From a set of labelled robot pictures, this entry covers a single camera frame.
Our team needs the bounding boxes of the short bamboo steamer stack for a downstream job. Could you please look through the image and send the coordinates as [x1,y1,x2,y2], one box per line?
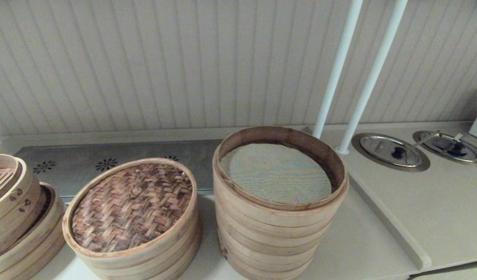
[80,216,203,280]

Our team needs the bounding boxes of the white metal pole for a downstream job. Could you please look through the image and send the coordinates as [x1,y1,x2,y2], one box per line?
[312,0,364,139]
[335,0,409,155]

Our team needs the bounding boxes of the tall bamboo steamer stack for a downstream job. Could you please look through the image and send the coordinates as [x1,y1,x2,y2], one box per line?
[212,125,350,280]

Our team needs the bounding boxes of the grey cloth steamer liner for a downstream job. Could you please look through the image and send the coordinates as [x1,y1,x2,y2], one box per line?
[219,142,333,205]

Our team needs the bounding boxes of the woven bamboo steamer lid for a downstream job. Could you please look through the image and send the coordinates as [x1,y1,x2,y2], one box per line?
[62,157,199,259]

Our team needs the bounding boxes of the steel lid with black knob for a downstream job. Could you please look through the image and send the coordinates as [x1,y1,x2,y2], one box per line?
[412,130,477,167]
[351,132,431,172]

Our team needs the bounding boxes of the bamboo steamers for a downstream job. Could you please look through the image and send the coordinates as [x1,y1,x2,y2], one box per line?
[0,182,67,280]

